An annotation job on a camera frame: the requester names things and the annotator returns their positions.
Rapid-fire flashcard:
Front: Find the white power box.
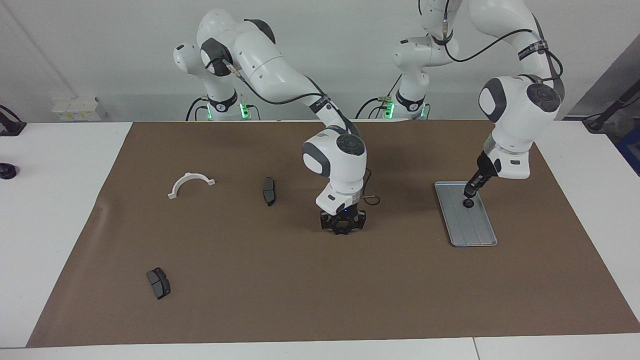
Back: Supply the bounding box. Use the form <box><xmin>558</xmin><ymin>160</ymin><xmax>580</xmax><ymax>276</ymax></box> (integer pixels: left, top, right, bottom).
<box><xmin>51</xmin><ymin>96</ymin><xmax>103</xmax><ymax>122</ymax></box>

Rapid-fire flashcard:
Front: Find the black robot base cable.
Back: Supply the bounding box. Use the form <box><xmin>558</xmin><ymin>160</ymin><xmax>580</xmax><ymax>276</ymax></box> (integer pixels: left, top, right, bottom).
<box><xmin>185</xmin><ymin>96</ymin><xmax>211</xmax><ymax>122</ymax></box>
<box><xmin>355</xmin><ymin>75</ymin><xmax>402</xmax><ymax>121</ymax></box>

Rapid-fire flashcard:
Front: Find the white semicircular pipe clamp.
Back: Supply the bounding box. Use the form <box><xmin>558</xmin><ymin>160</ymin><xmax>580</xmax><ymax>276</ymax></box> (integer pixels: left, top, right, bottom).
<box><xmin>167</xmin><ymin>172</ymin><xmax>216</xmax><ymax>200</ymax></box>

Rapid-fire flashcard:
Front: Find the blue crate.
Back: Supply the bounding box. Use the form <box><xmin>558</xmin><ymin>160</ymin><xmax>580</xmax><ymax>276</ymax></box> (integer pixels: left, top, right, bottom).
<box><xmin>614</xmin><ymin>126</ymin><xmax>640</xmax><ymax>177</ymax></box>

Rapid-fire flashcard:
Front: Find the black desk clamp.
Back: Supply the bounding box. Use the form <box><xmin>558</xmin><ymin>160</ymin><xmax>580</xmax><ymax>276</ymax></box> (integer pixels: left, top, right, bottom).
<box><xmin>0</xmin><ymin>104</ymin><xmax>27</xmax><ymax>137</ymax></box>

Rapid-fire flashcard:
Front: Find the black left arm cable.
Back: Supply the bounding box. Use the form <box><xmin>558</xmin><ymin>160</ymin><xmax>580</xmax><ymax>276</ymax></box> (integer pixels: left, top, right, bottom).
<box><xmin>440</xmin><ymin>0</ymin><xmax>565</xmax><ymax>83</ymax></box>

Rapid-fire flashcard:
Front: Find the brown table mat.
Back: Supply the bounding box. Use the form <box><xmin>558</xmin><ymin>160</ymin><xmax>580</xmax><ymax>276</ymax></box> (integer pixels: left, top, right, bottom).
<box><xmin>26</xmin><ymin>119</ymin><xmax>640</xmax><ymax>348</ymax></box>

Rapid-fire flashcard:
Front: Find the silver metal tray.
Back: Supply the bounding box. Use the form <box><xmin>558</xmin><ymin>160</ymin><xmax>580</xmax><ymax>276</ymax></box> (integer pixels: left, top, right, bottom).
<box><xmin>433</xmin><ymin>181</ymin><xmax>499</xmax><ymax>247</ymax></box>

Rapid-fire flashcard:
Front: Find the short dark grey brake pad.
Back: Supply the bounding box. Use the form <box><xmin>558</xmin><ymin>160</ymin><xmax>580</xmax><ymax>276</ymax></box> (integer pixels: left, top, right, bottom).
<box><xmin>146</xmin><ymin>267</ymin><xmax>172</xmax><ymax>301</ymax></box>

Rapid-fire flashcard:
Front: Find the black floor stand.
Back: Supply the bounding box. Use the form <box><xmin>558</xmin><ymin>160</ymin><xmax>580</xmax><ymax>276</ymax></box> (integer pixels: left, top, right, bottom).
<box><xmin>582</xmin><ymin>80</ymin><xmax>640</xmax><ymax>134</ymax></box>

